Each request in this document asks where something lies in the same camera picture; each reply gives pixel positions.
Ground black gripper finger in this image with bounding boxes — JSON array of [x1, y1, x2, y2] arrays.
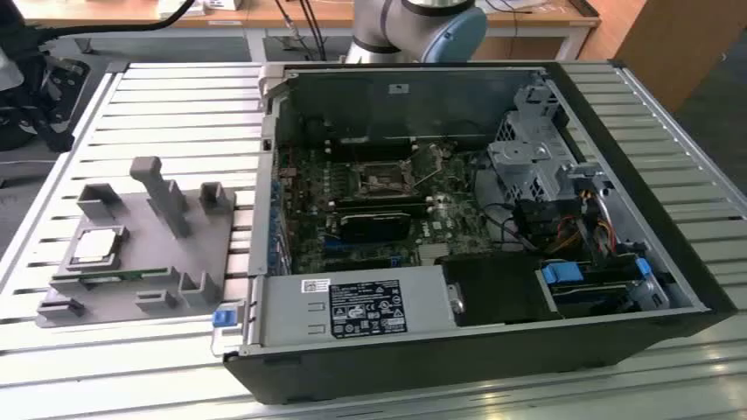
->
[[35, 86, 79, 153], [0, 103, 36, 152]]

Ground silver CPU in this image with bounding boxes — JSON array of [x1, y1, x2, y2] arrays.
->
[[73, 228, 119, 263]]

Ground CPU socket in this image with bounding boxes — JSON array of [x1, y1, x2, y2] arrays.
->
[[356, 161, 420, 197]]

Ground black RAM stick in slot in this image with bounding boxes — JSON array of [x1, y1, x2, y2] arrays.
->
[[332, 197, 425, 216]]

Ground white box on desk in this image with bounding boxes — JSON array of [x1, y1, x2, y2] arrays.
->
[[155, 0, 241, 19]]

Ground grey parts rack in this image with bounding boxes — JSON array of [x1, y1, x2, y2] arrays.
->
[[33, 155, 248, 330]]

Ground green RAM stick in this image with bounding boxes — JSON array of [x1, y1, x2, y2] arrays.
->
[[79, 270, 145, 285]]

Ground wooden desk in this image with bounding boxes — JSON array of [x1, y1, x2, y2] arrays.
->
[[23, 0, 603, 63]]

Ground blue case latch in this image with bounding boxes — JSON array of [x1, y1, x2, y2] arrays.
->
[[211, 308, 241, 330]]

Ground grey power supply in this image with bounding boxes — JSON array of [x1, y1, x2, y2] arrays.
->
[[256, 274, 457, 347]]

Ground black graphics card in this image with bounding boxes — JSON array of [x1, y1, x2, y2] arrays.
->
[[336, 212, 412, 245]]

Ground green motherboard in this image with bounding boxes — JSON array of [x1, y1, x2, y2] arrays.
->
[[272, 143, 489, 276]]

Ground silver drive cage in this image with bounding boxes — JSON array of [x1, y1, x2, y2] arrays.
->
[[484, 85, 586, 207]]

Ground black plastic shroud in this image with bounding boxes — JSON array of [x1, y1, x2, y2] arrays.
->
[[437, 254, 563, 328]]

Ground black open PC case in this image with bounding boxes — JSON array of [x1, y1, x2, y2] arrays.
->
[[223, 59, 738, 406]]

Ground blue disk carrier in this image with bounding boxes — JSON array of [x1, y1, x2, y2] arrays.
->
[[539, 260, 586, 291]]

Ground wooden cabinet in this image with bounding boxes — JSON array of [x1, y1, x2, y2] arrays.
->
[[583, 0, 747, 114]]

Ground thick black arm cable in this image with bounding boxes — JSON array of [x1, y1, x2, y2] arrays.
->
[[32, 0, 196, 41]]

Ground thin black hanging cables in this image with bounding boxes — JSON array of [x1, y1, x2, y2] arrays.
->
[[275, 0, 329, 62]]

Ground yellow and orange wires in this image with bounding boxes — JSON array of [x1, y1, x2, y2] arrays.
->
[[547, 186, 619, 256]]

